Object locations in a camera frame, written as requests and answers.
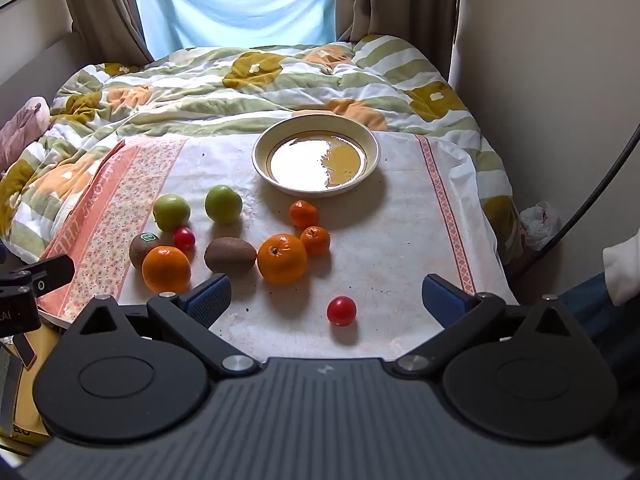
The grey bed frame panel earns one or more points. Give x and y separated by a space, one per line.
30 65

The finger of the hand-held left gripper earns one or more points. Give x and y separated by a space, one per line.
52 272

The white plastic bag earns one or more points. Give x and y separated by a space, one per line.
540 225

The red tomato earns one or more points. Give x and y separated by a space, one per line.
185 237
341 310

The kiwi with green sticker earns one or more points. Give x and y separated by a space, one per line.
140 254

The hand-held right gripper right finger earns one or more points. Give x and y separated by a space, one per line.
442 302

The yellow cardboard box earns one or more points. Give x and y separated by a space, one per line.
37 360

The plain brown kiwi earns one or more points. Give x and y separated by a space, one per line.
230 256

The dark blue cloth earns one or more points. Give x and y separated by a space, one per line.
595 320

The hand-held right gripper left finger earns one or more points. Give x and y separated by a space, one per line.
210 301

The floral striped quilt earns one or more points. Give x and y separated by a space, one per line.
200 90

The pink plush toy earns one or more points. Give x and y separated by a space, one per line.
22 127

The cream plate with brown rim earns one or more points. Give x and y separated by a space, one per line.
316 157

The small tangerine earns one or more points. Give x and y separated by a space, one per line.
304 214
316 241

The white cloth with pink border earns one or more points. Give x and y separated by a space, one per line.
400 240

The large orange with stem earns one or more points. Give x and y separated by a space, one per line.
282 260

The green apple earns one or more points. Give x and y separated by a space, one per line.
171 212
223 203

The light blue window curtain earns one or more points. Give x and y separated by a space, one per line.
230 5

